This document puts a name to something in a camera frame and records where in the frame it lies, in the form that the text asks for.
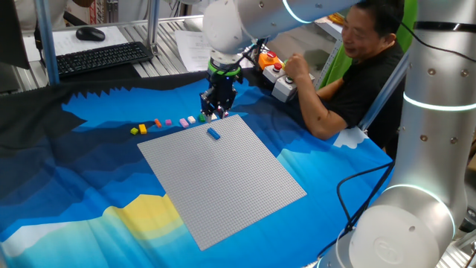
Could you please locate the blue aluminium frame post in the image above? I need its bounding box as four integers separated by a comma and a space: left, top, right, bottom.
34, 0, 60, 86

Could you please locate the grey Lego baseplate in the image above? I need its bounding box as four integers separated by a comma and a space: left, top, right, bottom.
136, 113, 308, 252

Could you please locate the green flange ring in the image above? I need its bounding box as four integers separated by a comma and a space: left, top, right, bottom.
207, 59, 242, 77

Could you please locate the printed white paper sheet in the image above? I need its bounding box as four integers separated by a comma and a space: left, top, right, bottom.
174, 29, 213, 72

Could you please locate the white perforated shelf frame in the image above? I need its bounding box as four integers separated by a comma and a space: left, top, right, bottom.
315, 18, 344, 79

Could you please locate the person in white shirt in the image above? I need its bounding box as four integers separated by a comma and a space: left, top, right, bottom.
14, 0, 96, 31

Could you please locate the black computer mouse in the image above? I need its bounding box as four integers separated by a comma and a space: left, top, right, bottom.
75, 26, 106, 42

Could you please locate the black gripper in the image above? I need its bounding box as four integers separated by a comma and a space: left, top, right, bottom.
199, 70, 239, 120

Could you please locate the black computer monitor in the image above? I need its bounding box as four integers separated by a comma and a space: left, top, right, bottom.
0, 0, 31, 94

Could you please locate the white paper under mouse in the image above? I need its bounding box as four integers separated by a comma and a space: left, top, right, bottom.
22, 25, 129, 63

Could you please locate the person in black shirt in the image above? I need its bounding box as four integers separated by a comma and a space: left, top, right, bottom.
327, 0, 410, 157

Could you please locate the orange emergency stop box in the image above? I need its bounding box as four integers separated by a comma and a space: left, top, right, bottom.
257, 51, 283, 71

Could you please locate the red white striped pole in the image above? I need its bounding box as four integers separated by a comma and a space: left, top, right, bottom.
89, 0, 105, 25

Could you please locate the white red-button switch box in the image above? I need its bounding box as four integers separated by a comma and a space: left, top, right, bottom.
262, 63, 286, 83

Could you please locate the black computer keyboard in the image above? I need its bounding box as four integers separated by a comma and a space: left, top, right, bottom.
55, 40, 154, 78

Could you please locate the bluish aluminium frame post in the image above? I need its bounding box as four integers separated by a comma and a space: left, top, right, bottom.
358, 51, 410, 132

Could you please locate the white green-button switch box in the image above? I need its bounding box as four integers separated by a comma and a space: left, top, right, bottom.
271, 74, 299, 103

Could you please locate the black camera cable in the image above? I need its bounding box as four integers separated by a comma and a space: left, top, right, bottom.
318, 159, 396, 258

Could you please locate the person's left hand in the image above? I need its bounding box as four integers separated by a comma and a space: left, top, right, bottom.
284, 52, 312, 81

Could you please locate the silver aluminium frame post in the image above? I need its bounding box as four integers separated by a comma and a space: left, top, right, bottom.
146, 0, 161, 55

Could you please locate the person's right forearm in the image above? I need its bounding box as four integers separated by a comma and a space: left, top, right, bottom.
315, 77, 345, 101

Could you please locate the person's left forearm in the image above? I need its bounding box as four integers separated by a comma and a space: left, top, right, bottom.
295, 74, 353, 141

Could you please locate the blue landscape print cloth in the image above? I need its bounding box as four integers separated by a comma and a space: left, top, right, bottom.
0, 70, 395, 268

